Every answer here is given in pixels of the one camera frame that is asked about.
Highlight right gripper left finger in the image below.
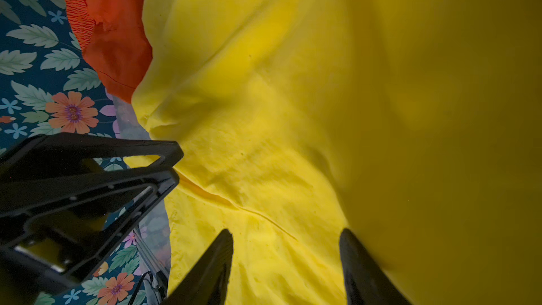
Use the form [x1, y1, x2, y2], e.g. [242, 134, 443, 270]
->
[162, 229, 234, 305]

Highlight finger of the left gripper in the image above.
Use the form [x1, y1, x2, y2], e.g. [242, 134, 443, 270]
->
[1, 168, 179, 282]
[1, 133, 183, 182]

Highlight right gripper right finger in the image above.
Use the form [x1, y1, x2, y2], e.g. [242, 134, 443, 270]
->
[340, 229, 410, 305]

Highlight orange shorts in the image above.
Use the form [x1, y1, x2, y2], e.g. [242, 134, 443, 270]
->
[65, 0, 152, 103]

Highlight yellow shorts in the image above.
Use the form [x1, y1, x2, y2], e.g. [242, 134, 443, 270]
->
[132, 0, 541, 304]

